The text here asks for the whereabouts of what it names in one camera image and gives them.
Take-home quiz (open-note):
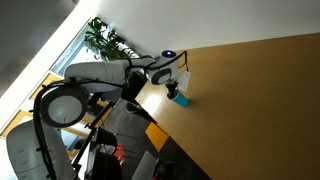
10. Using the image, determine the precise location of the blue plastic cup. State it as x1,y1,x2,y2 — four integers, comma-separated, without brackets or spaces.
169,90,190,108

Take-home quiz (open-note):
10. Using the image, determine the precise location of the green potted plant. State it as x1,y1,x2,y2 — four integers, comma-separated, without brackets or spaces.
83,16,140,63

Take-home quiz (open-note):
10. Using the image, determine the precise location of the glass window pane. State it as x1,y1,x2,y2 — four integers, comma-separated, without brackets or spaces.
50,39,102,77

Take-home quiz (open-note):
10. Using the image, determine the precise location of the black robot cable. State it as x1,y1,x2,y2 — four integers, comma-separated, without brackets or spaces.
32,49,189,180

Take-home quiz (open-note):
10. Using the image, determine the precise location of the black tripod stand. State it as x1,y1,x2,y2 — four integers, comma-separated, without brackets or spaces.
71,99,116,168

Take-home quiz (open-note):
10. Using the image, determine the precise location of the grey chair seat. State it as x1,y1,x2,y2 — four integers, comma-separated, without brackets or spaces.
131,150,160,180

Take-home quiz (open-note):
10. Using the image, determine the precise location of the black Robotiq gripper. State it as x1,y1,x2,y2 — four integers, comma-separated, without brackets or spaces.
165,79,180,100

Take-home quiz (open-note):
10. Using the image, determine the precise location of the black office chair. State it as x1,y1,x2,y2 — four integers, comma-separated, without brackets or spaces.
89,126,118,148
120,71,148,103
84,151,123,180

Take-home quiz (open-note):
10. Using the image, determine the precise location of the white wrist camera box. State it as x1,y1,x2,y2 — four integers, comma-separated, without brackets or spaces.
178,69,192,93

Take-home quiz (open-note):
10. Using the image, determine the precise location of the red orange stool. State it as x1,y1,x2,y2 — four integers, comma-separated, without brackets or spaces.
112,144,127,165

